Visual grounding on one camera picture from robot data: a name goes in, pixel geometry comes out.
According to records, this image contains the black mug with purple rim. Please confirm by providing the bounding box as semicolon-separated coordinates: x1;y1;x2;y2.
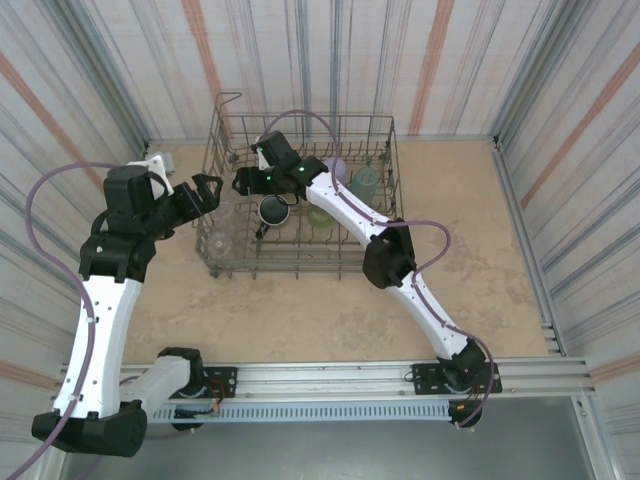
253;193;293;240

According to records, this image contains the purple plastic cup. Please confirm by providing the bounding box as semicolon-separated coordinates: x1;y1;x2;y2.
323;156;349;184

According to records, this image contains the lime green plastic cup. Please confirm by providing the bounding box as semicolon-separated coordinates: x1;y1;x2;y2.
305;199;337;234

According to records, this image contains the grey wire dish rack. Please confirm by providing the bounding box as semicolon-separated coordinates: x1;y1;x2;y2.
193;91;407;281

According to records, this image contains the teal translucent plastic cup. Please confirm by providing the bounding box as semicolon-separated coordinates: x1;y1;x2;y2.
347;167;380;201

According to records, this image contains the grey metal panel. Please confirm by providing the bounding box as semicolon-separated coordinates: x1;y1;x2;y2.
57;397;599;480

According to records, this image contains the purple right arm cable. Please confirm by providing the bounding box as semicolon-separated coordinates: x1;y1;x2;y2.
264;108;496;430

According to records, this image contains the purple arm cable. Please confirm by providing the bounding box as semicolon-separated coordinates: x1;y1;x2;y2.
0;162;151;480
264;108;496;430

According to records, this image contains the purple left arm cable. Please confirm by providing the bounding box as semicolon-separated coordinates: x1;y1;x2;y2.
0;162;151;480

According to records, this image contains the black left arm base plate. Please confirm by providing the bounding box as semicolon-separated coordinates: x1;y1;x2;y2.
148;366;239;400

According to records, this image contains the aluminium mounting rail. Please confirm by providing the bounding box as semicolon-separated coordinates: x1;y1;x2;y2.
52;355;599;401

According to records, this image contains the slotted grey cable duct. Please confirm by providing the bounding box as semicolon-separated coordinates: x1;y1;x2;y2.
144;403;451;425

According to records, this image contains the aluminium side rail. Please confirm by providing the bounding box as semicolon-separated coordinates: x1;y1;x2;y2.
492;134;569;357

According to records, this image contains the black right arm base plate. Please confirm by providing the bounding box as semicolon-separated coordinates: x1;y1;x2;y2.
410;363;503;397

